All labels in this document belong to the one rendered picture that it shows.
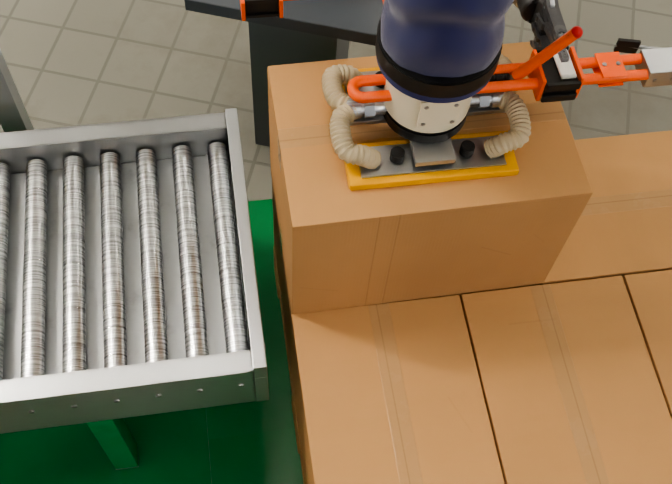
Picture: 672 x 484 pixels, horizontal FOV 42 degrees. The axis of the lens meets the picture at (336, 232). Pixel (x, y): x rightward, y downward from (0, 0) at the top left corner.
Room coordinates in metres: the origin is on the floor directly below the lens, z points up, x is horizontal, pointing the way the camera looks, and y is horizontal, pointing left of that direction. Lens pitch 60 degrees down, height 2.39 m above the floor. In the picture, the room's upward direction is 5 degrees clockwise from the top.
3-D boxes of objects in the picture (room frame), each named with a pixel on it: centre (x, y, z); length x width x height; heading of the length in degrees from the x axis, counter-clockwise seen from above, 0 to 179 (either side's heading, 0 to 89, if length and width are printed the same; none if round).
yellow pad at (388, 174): (1.02, -0.17, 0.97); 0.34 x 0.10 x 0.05; 102
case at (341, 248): (1.10, -0.16, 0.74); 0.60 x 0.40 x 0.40; 103
